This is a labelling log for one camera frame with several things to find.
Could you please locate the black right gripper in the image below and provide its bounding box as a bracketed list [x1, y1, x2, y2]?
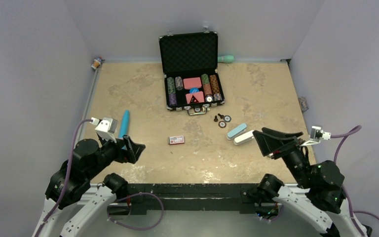
[251, 126, 311, 187]

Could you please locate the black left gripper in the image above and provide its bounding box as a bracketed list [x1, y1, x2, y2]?
[86, 132, 145, 179]

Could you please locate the white stapler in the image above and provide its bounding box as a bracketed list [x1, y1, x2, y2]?
[233, 130, 255, 146]

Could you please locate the red white staple box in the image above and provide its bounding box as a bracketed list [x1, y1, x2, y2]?
[168, 135, 185, 145]

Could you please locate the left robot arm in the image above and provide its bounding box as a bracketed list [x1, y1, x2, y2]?
[33, 135, 146, 237]

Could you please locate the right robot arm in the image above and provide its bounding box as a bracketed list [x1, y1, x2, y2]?
[250, 126, 372, 237]

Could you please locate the teal flashlight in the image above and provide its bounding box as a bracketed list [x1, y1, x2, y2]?
[118, 110, 130, 139]

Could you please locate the orange black poker chip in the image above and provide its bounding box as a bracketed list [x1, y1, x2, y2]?
[218, 121, 227, 128]

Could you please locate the small orange bottle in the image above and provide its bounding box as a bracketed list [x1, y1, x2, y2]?
[91, 57, 103, 70]

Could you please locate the mint green bottle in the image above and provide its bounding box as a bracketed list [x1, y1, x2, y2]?
[218, 55, 234, 64]

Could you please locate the black poker chip case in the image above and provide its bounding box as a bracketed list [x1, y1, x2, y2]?
[158, 31, 225, 111]

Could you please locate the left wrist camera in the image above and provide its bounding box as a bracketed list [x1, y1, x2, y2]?
[95, 118, 118, 143]

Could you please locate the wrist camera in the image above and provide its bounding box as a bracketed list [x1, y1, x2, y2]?
[95, 118, 118, 143]
[301, 125, 331, 147]

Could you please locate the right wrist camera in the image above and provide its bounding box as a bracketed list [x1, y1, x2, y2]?
[301, 125, 331, 147]

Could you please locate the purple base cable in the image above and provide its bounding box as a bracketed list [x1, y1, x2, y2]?
[106, 192, 165, 231]

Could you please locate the patterned object at right wall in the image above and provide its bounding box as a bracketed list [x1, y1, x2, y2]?
[298, 97, 309, 113]

